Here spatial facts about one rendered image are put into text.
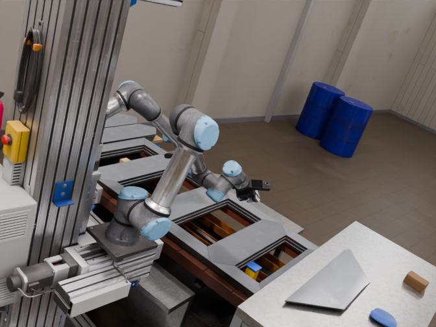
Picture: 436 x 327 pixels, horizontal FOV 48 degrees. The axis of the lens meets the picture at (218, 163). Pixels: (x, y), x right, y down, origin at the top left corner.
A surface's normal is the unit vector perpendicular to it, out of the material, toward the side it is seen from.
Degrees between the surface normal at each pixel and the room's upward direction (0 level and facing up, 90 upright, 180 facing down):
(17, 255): 90
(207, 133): 83
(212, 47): 90
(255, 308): 0
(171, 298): 0
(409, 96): 90
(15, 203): 0
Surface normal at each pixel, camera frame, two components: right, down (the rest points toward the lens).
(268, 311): 0.29, -0.87
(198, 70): -0.66, 0.11
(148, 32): 0.69, 0.48
